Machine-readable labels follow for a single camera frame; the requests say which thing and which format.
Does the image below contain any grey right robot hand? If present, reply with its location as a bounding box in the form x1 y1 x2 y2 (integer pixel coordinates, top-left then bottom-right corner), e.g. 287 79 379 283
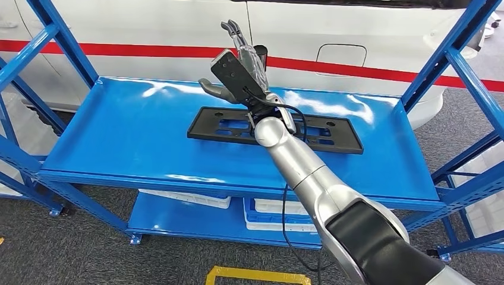
198 20 271 104

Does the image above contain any black licence plate holder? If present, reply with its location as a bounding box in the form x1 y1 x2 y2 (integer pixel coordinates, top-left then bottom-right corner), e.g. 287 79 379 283
187 106 364 155

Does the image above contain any white car with red stripe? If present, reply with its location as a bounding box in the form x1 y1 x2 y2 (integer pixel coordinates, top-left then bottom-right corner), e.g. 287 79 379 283
0 0 504 131

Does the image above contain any white plastic bin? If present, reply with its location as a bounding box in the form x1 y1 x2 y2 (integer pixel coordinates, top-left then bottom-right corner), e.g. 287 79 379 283
137 188 232 210
451 141 504 239
244 220 320 233
254 198 312 216

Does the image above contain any blue plastic bin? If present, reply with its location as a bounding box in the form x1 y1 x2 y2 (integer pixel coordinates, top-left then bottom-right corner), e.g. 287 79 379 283
242 197 318 228

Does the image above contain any yellow floor tape square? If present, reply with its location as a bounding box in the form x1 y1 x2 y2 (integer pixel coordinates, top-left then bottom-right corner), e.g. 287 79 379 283
204 265 312 285

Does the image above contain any black cylindrical post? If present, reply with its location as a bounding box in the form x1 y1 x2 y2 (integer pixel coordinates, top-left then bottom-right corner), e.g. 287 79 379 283
253 44 269 74

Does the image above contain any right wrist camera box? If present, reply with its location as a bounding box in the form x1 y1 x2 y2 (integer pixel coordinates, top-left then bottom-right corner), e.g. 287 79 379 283
209 47 275 115

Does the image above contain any black camera cable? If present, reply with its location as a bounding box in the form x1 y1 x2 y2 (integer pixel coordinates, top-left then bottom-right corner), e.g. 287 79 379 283
242 87 335 285

